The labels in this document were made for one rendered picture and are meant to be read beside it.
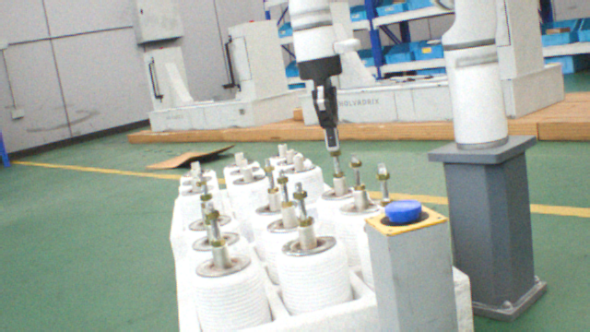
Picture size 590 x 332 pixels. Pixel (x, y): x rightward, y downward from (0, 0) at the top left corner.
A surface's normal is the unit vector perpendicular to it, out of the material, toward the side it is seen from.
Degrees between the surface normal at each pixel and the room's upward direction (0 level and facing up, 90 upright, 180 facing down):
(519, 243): 90
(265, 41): 90
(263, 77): 90
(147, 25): 90
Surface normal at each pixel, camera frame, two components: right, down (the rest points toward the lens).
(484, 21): 0.42, 0.11
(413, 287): 0.22, 0.15
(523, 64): 0.65, 0.04
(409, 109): -0.74, 0.26
